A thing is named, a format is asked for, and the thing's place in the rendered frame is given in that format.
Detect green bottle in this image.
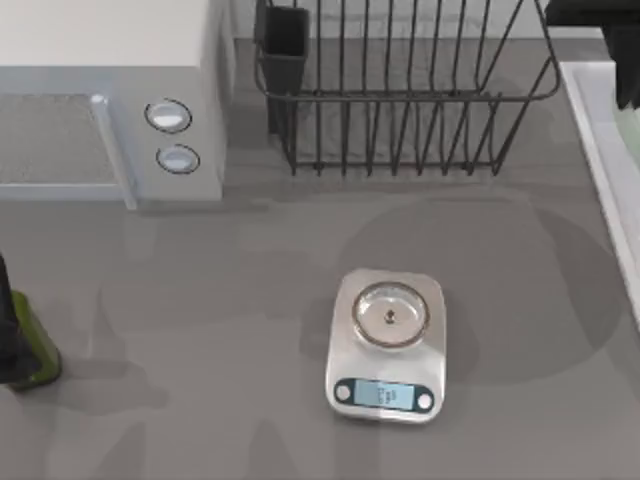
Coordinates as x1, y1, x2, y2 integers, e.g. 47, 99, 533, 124
8, 290, 63, 392

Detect round microwave knob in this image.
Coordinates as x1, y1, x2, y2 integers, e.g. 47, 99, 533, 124
155, 143, 202, 176
143, 98, 193, 134

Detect black cutlery holder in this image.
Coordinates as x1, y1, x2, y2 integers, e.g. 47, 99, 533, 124
253, 4, 311, 135

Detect pale microwave oven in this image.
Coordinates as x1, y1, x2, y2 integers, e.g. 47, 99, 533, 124
0, 0, 236, 211

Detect black wire dish rack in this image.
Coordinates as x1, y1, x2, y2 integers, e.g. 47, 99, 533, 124
253, 0, 560, 178

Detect silver kitchen scale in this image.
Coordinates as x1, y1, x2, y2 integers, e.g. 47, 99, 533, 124
324, 268, 448, 425

